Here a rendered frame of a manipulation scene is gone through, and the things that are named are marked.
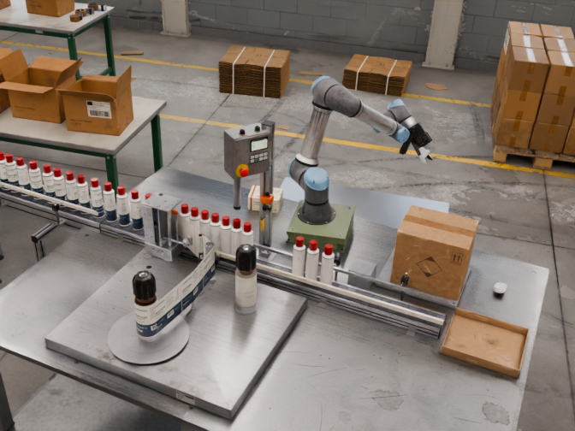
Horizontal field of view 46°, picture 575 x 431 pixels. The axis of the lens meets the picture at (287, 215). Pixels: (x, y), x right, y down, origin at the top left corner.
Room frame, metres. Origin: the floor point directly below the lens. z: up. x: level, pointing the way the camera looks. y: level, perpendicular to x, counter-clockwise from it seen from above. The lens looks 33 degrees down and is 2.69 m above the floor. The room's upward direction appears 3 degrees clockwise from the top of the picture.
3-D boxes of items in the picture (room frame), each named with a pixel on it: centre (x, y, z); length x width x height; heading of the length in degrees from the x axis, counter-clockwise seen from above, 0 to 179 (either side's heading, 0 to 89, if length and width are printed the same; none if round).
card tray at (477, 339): (2.03, -0.80, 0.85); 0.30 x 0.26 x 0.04; 67
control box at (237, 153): (2.54, 0.18, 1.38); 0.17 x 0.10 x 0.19; 122
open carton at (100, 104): (4.00, 1.22, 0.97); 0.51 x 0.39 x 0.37; 172
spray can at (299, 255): (2.35, -0.06, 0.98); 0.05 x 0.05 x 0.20
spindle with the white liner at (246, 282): (2.13, 0.15, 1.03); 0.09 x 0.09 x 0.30
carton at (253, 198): (3.01, 0.12, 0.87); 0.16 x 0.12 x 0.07; 83
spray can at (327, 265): (2.30, -0.18, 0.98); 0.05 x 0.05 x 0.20
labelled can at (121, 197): (2.70, 0.77, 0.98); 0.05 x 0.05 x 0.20
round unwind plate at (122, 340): (1.94, 0.51, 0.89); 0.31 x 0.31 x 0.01
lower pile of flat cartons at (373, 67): (6.91, -0.88, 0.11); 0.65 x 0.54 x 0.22; 74
